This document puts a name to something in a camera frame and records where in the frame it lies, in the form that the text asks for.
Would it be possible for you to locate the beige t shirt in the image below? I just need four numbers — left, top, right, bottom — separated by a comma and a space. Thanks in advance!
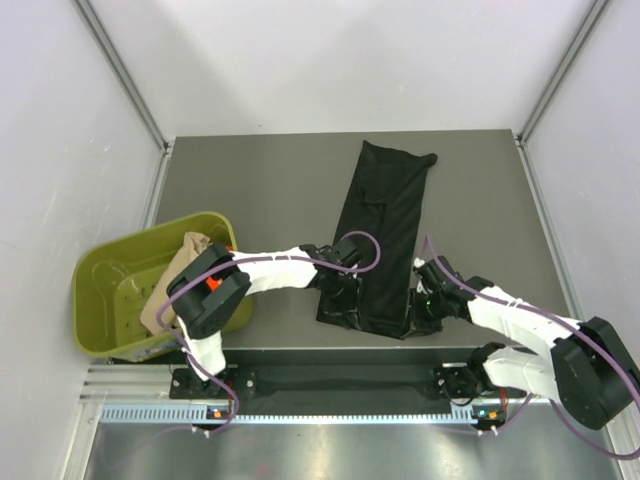
140, 232, 211, 336

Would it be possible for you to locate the right aluminium corner post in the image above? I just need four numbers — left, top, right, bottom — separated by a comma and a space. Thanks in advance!
517, 0, 614, 144

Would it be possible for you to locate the grey slotted cable duct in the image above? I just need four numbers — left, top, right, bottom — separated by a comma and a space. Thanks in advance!
100, 404, 503, 425

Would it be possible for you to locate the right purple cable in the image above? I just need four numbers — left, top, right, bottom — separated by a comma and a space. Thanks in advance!
422, 234, 640, 461

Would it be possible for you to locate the olive green plastic bin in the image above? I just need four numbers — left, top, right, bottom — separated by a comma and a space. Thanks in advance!
72, 211, 237, 362

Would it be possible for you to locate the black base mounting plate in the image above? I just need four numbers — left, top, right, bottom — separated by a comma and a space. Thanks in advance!
168, 347, 481, 401

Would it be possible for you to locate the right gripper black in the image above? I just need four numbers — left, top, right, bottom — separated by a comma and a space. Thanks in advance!
402, 286, 448, 337

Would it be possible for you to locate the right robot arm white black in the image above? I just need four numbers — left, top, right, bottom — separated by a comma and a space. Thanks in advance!
413, 256, 639, 430

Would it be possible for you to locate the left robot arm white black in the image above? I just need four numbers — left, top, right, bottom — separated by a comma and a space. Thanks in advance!
166, 238, 362, 397

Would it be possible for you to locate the orange t shirt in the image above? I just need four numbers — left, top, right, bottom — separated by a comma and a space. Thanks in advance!
205, 244, 233, 291

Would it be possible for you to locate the aluminium corner post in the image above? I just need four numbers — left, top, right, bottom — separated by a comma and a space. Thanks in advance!
517, 0, 614, 144
69, 0, 171, 151

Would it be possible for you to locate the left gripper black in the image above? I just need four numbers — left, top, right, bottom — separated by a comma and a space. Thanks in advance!
322, 271, 361, 329

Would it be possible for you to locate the black t shirt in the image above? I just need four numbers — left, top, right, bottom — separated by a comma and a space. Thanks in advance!
334, 141, 438, 339

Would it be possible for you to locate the left aluminium corner post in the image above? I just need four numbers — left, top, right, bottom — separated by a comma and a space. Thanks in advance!
69, 0, 171, 151

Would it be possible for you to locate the aluminium frame rail front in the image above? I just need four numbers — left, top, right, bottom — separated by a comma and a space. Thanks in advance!
78, 363, 629, 405

